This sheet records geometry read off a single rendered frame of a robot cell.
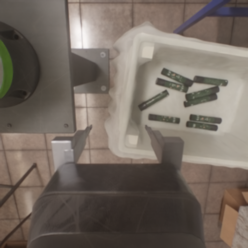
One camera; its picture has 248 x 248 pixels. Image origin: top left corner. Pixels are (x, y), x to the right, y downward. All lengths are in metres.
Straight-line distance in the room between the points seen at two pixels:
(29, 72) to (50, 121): 0.10
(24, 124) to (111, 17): 1.03
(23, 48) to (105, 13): 1.00
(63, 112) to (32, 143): 1.17
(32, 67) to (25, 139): 1.21
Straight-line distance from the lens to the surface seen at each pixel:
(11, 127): 0.41
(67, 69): 0.35
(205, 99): 0.88
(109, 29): 1.29
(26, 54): 0.35
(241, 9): 1.01
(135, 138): 0.63
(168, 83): 0.81
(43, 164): 1.56
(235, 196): 1.79
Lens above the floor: 1.26
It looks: 74 degrees down
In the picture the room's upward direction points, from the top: 175 degrees clockwise
